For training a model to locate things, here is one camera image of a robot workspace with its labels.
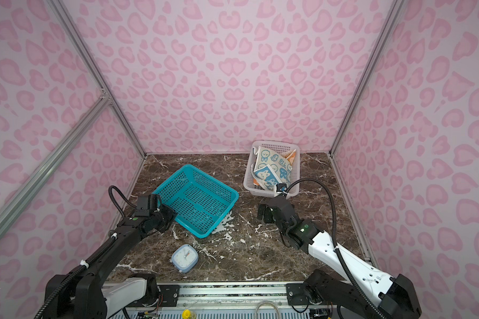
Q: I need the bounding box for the right aluminium corner post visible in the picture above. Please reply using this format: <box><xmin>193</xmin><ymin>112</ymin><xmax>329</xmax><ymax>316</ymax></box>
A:
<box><xmin>329</xmin><ymin>0</ymin><xmax>407</xmax><ymax>158</ymax></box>

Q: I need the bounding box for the orange white towel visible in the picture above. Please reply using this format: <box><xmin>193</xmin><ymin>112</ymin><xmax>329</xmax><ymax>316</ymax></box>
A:
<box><xmin>253</xmin><ymin>149</ymin><xmax>297</xmax><ymax>188</ymax></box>

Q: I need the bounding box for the yellow cap object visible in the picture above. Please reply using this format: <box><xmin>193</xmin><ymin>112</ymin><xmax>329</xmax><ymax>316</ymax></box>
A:
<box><xmin>182</xmin><ymin>309</ymin><xmax>197</xmax><ymax>319</ymax></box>

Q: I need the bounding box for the teal plastic basket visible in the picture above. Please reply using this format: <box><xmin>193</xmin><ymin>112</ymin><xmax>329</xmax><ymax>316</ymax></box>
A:
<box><xmin>154</xmin><ymin>165</ymin><xmax>239</xmax><ymax>239</ymax></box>

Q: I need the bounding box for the white plastic basket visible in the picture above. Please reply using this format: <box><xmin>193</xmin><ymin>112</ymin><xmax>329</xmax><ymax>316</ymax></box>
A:
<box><xmin>243</xmin><ymin>141</ymin><xmax>301</xmax><ymax>198</ymax></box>

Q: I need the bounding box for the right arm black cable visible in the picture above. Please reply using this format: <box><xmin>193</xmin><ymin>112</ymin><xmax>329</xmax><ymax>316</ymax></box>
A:
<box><xmin>281</xmin><ymin>178</ymin><xmax>388</xmax><ymax>319</ymax></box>

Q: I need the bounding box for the clear tube loop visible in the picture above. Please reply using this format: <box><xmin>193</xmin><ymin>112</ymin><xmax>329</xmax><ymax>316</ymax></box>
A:
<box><xmin>253</xmin><ymin>301</ymin><xmax>282</xmax><ymax>319</ymax></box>

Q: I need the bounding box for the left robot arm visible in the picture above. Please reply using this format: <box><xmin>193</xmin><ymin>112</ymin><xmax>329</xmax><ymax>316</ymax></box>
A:
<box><xmin>35</xmin><ymin>204</ymin><xmax>177</xmax><ymax>318</ymax></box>

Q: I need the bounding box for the aluminium corner frame post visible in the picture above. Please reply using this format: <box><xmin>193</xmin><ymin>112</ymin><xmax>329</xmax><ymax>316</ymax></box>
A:
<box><xmin>46</xmin><ymin>0</ymin><xmax>147</xmax><ymax>160</ymax></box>

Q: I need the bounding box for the blue bunny pattern towel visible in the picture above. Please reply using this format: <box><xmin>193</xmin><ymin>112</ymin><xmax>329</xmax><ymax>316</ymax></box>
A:
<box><xmin>252</xmin><ymin>146</ymin><xmax>293</xmax><ymax>191</ymax></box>

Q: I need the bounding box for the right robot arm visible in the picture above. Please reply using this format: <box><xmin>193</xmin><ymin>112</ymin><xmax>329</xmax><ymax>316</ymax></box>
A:
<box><xmin>258</xmin><ymin>195</ymin><xmax>423</xmax><ymax>318</ymax></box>

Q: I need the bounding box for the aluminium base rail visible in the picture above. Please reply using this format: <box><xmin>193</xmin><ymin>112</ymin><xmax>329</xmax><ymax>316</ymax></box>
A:
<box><xmin>103</xmin><ymin>280</ymin><xmax>328</xmax><ymax>319</ymax></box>

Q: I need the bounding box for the light blue alarm clock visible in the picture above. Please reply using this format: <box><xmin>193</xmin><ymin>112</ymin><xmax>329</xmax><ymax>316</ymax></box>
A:
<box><xmin>170</xmin><ymin>244</ymin><xmax>199</xmax><ymax>273</ymax></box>

